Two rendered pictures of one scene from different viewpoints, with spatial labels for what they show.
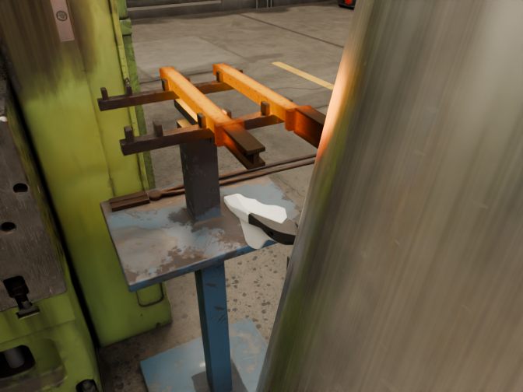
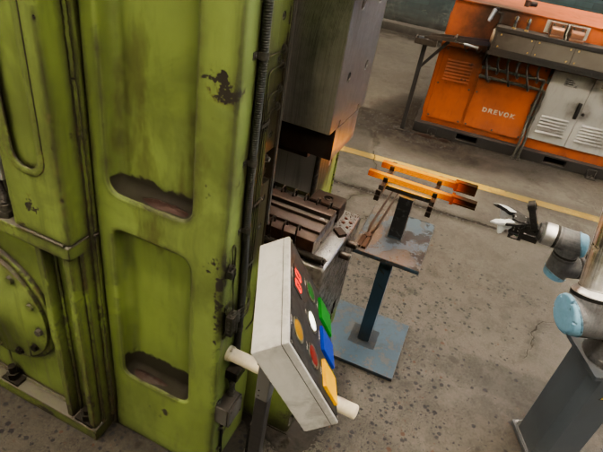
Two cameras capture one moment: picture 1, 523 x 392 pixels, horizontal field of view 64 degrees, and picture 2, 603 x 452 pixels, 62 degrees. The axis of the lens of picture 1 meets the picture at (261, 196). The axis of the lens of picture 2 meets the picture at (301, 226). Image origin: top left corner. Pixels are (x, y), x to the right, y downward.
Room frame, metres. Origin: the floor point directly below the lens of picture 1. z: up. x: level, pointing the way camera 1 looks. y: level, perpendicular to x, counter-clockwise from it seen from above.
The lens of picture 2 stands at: (-0.24, 1.75, 1.91)
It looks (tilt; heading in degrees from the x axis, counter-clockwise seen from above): 34 degrees down; 314
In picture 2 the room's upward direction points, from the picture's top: 10 degrees clockwise
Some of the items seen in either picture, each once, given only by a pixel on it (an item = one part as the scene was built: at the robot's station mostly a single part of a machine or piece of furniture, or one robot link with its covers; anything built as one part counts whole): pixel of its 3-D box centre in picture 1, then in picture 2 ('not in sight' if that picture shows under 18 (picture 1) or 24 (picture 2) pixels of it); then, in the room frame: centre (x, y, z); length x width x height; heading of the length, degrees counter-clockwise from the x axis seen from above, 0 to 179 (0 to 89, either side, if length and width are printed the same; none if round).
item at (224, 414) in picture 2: not in sight; (227, 406); (0.61, 1.09, 0.36); 0.09 x 0.07 x 0.12; 116
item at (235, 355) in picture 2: not in sight; (292, 382); (0.43, 0.98, 0.62); 0.44 x 0.05 x 0.05; 26
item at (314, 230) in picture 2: not in sight; (268, 212); (0.85, 0.80, 0.96); 0.42 x 0.20 x 0.09; 26
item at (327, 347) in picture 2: not in sight; (325, 347); (0.26, 1.08, 1.01); 0.07 x 0.05 x 0.07; 141
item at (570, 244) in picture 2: not in sight; (570, 241); (0.18, -0.16, 0.91); 0.12 x 0.09 x 0.10; 26
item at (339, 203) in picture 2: not in sight; (327, 205); (0.79, 0.58, 0.95); 0.12 x 0.08 x 0.06; 26
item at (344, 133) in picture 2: not in sight; (281, 113); (0.85, 0.80, 1.32); 0.42 x 0.20 x 0.10; 26
